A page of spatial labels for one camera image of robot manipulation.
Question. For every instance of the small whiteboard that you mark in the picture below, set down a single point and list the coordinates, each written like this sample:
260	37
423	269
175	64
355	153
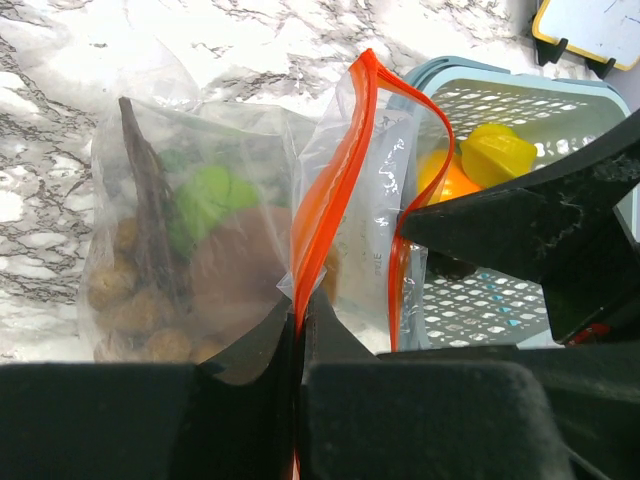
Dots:
604	33

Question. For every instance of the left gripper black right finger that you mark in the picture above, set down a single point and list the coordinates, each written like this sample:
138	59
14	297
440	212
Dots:
464	413

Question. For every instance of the brown round toy fruit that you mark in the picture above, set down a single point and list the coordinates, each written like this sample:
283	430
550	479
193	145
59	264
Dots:
236	268

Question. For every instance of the orange zip clear bag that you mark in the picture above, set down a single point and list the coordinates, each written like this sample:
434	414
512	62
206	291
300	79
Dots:
348	179

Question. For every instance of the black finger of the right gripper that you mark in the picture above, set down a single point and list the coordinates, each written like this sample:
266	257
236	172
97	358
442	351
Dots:
559	227

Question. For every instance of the yellow toy fruit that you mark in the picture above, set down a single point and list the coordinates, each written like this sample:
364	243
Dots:
493	154

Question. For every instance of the green toy fruit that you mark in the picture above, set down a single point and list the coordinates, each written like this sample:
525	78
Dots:
202	202

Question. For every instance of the large orange mango toy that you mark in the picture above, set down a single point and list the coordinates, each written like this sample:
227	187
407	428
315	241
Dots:
455	182

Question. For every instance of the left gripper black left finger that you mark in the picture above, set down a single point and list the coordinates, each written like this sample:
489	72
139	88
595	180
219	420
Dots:
227	418

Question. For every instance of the teal plastic basket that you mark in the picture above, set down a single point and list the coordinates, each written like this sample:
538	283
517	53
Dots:
465	304

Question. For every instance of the brown longan bunch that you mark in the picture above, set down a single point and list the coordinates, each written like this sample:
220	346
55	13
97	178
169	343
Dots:
137	284

